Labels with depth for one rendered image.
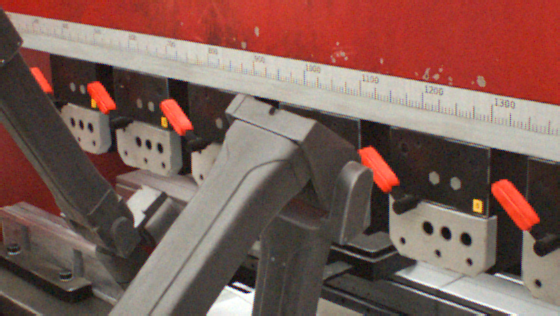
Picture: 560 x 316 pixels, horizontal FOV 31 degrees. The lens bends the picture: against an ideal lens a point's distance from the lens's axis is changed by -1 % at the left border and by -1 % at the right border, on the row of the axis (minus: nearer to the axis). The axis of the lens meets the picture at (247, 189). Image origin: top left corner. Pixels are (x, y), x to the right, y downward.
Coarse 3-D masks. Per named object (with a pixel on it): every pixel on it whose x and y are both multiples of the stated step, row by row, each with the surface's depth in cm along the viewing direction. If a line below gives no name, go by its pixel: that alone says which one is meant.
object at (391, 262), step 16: (368, 240) 174; (384, 240) 173; (336, 256) 174; (352, 256) 171; (368, 256) 170; (384, 256) 170; (400, 256) 172; (336, 272) 169; (352, 272) 172; (368, 272) 169; (384, 272) 170
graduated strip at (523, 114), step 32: (32, 32) 187; (64, 32) 179; (96, 32) 171; (224, 64) 148; (256, 64) 143; (288, 64) 138; (384, 96) 127; (416, 96) 123; (448, 96) 119; (480, 96) 116; (544, 128) 110
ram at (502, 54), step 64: (0, 0) 194; (64, 0) 177; (128, 0) 162; (192, 0) 150; (256, 0) 140; (320, 0) 131; (384, 0) 123; (448, 0) 116; (512, 0) 109; (128, 64) 167; (192, 64) 154; (320, 64) 134; (384, 64) 125; (448, 64) 118; (512, 64) 111; (448, 128) 120; (512, 128) 114
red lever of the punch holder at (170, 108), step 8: (168, 104) 155; (176, 104) 156; (168, 112) 155; (176, 112) 155; (176, 120) 154; (184, 120) 154; (176, 128) 154; (184, 128) 154; (192, 128) 154; (184, 136) 154; (192, 136) 154; (192, 144) 152; (200, 144) 153; (208, 144) 154; (192, 152) 152
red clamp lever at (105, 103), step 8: (88, 88) 170; (96, 88) 169; (96, 96) 169; (104, 96) 169; (104, 104) 168; (112, 104) 169; (104, 112) 168; (112, 112) 168; (112, 120) 167; (120, 120) 167; (128, 120) 168; (112, 128) 167; (120, 128) 167
